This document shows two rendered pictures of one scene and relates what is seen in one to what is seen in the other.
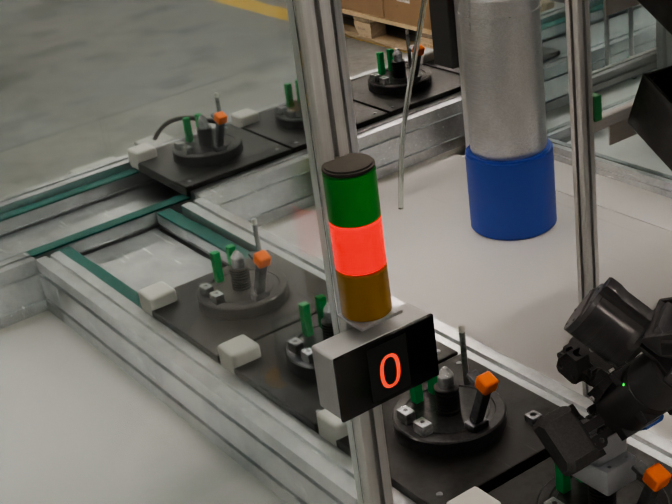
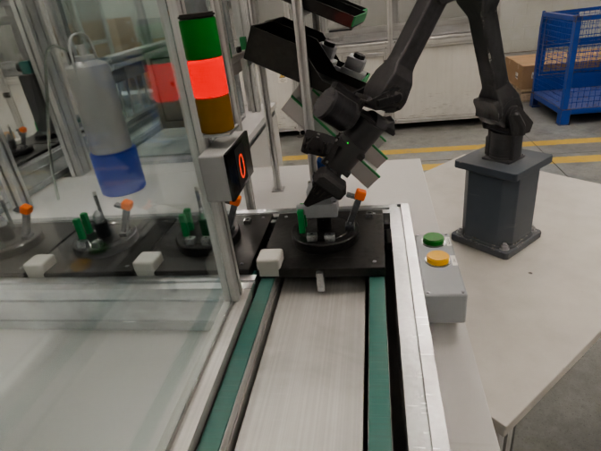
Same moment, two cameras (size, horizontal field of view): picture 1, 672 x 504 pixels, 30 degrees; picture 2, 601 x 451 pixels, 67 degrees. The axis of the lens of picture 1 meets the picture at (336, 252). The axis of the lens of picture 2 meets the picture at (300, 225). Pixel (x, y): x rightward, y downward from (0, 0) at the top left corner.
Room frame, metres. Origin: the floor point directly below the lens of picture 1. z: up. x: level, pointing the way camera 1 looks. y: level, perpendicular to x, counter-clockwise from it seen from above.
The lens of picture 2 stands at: (0.55, 0.39, 1.43)
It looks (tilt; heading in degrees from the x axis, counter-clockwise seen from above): 27 degrees down; 313
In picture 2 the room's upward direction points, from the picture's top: 7 degrees counter-clockwise
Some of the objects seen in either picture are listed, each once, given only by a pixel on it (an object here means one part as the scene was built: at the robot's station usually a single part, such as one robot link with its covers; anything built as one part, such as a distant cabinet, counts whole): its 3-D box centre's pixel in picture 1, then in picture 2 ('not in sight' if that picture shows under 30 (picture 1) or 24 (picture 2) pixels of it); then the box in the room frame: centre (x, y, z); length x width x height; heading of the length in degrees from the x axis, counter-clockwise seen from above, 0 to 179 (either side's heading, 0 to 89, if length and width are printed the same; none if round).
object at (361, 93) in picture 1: (398, 66); not in sight; (2.62, -0.19, 1.01); 0.24 x 0.24 x 0.13; 32
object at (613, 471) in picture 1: (591, 444); (316, 197); (1.09, -0.24, 1.06); 0.08 x 0.04 x 0.07; 32
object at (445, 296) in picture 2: not in sight; (437, 274); (0.85, -0.29, 0.93); 0.21 x 0.07 x 0.06; 122
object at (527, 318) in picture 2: not in sight; (476, 236); (0.90, -0.60, 0.84); 0.90 x 0.70 x 0.03; 77
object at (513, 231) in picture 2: not in sight; (498, 199); (0.85, -0.59, 0.96); 0.15 x 0.15 x 0.20; 77
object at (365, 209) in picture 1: (351, 193); (200, 38); (1.08, -0.02, 1.38); 0.05 x 0.05 x 0.05
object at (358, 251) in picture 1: (357, 241); (207, 76); (1.08, -0.02, 1.33); 0.05 x 0.05 x 0.05
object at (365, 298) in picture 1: (363, 287); (215, 112); (1.08, -0.02, 1.28); 0.05 x 0.05 x 0.05
